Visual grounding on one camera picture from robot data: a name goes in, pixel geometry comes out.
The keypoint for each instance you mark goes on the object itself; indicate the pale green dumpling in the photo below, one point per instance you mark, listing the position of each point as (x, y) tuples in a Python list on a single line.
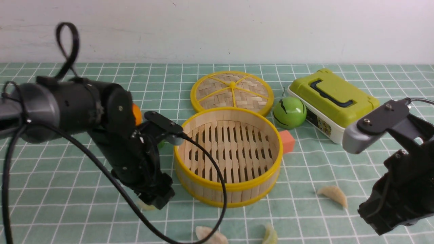
[(271, 236), (145, 207)]

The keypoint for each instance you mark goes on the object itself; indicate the orange cube block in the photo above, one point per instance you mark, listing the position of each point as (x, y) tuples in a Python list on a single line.
[(288, 141)]

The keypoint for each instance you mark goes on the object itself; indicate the white dumpling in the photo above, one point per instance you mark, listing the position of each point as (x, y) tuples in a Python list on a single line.
[(217, 238)]

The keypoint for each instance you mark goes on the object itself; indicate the green apple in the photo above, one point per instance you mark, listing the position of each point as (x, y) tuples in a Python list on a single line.
[(289, 112)]

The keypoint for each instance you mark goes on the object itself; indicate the green cube block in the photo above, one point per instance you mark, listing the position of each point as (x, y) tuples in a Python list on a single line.
[(161, 144)]

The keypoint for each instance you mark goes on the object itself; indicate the wrist camera left side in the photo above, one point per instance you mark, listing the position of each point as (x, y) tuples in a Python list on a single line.
[(162, 128)]

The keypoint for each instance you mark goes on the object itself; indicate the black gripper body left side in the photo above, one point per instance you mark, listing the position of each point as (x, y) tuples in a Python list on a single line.
[(135, 162)]

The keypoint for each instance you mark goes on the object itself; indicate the pale green dumpling bottom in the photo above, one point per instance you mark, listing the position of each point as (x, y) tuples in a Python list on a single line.
[(271, 236)]

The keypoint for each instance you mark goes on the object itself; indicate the orange red pear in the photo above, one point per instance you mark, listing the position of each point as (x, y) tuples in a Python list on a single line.
[(137, 114)]

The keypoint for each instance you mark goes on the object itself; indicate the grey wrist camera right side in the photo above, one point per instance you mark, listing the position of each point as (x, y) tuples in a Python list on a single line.
[(391, 117)]

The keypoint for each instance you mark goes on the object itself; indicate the bamboo steamer tray yellow rim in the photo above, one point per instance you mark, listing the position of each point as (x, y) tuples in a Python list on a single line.
[(245, 145)]

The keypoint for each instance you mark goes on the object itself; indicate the beige dumpling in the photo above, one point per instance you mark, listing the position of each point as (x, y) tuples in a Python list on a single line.
[(334, 193)]

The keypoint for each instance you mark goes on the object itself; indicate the green checkered tablecloth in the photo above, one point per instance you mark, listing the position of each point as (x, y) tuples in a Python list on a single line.
[(58, 196)]

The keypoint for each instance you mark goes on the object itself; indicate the woven bamboo steamer lid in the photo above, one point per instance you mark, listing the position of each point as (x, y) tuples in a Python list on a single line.
[(232, 89)]

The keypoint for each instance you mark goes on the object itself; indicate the green lidded white box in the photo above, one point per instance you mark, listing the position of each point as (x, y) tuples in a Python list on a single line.
[(332, 103)]

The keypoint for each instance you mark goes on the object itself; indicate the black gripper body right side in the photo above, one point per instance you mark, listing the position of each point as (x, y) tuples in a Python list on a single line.
[(403, 195)]

